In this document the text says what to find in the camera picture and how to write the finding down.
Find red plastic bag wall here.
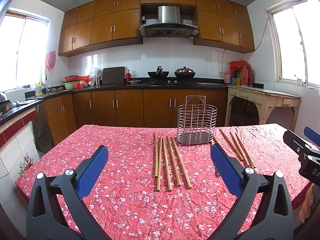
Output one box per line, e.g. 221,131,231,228
45,51,56,70

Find left window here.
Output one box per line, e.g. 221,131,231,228
1,12,49,92

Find lower wooden cabinets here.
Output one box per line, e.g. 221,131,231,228
38,88,228,145

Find green bowl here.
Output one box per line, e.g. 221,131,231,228
63,81,78,90

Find window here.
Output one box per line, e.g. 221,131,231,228
267,0,319,87
1,12,49,92

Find gas stove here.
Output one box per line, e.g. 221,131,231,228
146,80,199,86

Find red bottle on counter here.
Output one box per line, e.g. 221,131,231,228
125,69,131,83

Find dark cutting board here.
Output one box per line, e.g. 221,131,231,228
102,66,125,85

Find red bag on side table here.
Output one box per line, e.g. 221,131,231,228
229,60,251,71

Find black wok left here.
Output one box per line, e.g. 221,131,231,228
148,66,169,82

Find right window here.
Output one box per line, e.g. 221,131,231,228
267,0,319,87

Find red basin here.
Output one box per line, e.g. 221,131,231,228
65,75,79,82

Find lidded wok right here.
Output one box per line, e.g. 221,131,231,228
174,66,195,82

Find wire utensil holder basket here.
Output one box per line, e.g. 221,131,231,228
176,95,217,146

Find red oil bottles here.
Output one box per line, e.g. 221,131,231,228
240,67,254,87

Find person right hand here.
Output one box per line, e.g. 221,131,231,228
299,184,315,223

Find steel range hood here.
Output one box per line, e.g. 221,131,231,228
139,4,199,38

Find red floral tablecloth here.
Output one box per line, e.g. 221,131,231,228
15,122,311,240

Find yellow dish soap bottle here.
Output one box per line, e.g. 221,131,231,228
34,82,43,97

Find cream wooden side table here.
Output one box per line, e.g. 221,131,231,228
225,85,301,131

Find wooden cabinets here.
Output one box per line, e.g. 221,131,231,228
38,88,228,145
59,0,254,56

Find upper wooden cabinets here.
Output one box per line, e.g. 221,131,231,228
59,0,254,56

